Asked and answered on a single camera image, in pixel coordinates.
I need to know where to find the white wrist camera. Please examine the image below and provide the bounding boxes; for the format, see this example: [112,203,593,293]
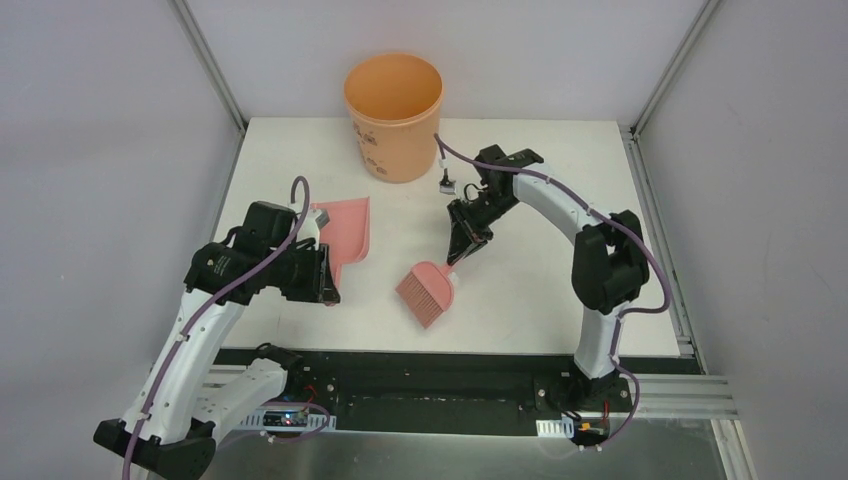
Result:
[305,208,330,242]
[438,168,456,195]

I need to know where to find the aluminium frame post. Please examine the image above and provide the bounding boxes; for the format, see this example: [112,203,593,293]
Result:
[629,0,724,139]
[170,0,248,137]

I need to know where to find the pink plastic dustpan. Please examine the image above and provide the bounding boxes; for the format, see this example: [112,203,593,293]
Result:
[312,197,370,290]

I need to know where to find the right controller circuit board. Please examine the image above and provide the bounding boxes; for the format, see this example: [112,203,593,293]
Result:
[571,419,610,448]

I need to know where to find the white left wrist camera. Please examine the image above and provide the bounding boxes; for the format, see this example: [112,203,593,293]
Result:
[305,208,330,242]

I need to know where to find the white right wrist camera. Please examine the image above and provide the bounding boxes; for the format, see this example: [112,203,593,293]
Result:
[438,168,456,195]

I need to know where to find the controller circuit board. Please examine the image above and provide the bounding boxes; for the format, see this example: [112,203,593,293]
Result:
[571,419,610,448]
[262,410,308,429]

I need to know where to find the aluminium front rail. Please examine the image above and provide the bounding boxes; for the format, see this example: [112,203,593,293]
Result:
[198,362,738,420]

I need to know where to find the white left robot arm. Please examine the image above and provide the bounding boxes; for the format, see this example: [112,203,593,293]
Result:
[94,201,340,479]

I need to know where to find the orange plastic bucket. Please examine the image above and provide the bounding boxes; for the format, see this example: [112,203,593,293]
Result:
[343,53,444,184]

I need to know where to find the left controller circuit board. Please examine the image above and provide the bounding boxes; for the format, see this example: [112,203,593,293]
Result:
[262,410,308,429]

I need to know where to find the left aluminium frame post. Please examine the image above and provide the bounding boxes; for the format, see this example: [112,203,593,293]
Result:
[170,0,248,137]

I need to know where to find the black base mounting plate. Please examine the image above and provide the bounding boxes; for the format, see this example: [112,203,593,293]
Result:
[215,344,698,439]

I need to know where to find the pink hand brush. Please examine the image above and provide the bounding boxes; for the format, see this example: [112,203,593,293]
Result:
[395,261,455,329]

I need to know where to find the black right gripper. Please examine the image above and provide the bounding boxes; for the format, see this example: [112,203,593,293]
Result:
[448,188,521,265]

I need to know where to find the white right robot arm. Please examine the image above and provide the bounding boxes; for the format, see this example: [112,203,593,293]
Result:
[446,145,650,410]

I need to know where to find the right aluminium frame post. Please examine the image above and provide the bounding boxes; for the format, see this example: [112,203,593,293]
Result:
[629,0,724,139]

